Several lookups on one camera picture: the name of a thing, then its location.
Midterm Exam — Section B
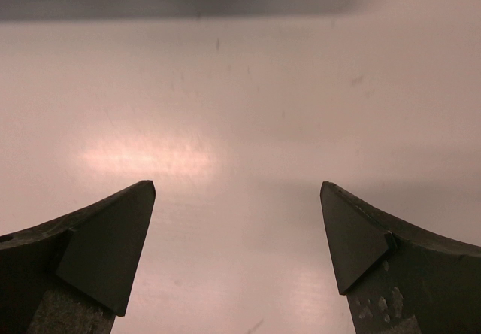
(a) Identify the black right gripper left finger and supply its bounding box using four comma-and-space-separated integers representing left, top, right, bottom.
1, 180, 156, 333

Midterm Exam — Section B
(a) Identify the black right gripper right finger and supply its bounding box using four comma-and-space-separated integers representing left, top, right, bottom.
320, 181, 480, 333

